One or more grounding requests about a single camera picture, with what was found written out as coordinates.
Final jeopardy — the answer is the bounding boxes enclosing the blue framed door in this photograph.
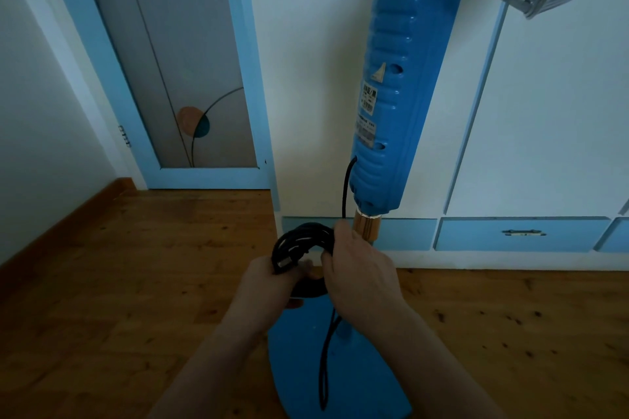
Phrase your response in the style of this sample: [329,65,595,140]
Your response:
[38,0,280,211]

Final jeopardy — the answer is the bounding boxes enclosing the person's left hand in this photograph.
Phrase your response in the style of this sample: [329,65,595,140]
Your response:
[231,256,314,331]

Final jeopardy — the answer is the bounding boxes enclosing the white wardrobe with blue trim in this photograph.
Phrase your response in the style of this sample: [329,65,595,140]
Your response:
[244,0,629,271]

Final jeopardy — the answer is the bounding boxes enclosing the black power cord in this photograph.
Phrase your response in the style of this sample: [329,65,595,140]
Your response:
[271,156,358,411]

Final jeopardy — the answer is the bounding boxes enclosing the person's right hand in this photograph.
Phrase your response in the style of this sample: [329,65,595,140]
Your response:
[321,220,408,335]

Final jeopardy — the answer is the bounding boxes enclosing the blue standing fan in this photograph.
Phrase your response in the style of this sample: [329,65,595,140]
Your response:
[267,0,625,419]

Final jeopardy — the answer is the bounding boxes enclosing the blue drawer with metal handle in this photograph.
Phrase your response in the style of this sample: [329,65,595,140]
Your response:
[434,217,611,253]

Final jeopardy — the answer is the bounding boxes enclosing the blue drawer front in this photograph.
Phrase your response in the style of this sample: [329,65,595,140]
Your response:
[595,217,629,254]

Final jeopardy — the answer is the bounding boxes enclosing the person's right forearm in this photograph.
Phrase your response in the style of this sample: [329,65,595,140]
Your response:
[360,303,507,419]

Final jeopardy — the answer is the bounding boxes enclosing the person's left forearm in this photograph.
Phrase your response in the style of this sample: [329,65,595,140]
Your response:
[146,310,276,419]

